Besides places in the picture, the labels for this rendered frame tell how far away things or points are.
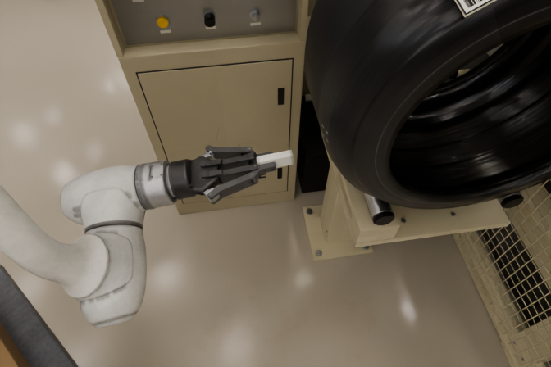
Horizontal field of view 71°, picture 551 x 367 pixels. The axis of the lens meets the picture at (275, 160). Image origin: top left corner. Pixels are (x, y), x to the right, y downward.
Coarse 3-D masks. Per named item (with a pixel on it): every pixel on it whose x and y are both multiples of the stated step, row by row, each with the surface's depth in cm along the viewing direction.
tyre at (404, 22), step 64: (320, 0) 62; (384, 0) 48; (448, 0) 43; (512, 0) 41; (320, 64) 60; (384, 64) 48; (448, 64) 46; (512, 64) 85; (384, 128) 54; (448, 128) 92; (512, 128) 84; (384, 192) 68; (448, 192) 74; (512, 192) 76
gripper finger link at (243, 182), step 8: (248, 176) 73; (256, 176) 73; (224, 184) 72; (232, 184) 72; (240, 184) 73; (248, 184) 74; (216, 192) 72; (224, 192) 72; (232, 192) 73; (216, 200) 73
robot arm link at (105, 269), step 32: (0, 192) 53; (0, 224) 52; (32, 224) 56; (128, 224) 70; (32, 256) 55; (64, 256) 58; (96, 256) 62; (128, 256) 67; (64, 288) 64; (96, 288) 62; (128, 288) 65; (96, 320) 63; (128, 320) 66
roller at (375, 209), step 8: (368, 200) 81; (376, 200) 80; (368, 208) 82; (376, 208) 79; (384, 208) 78; (376, 216) 78; (384, 216) 78; (392, 216) 78; (376, 224) 80; (384, 224) 81
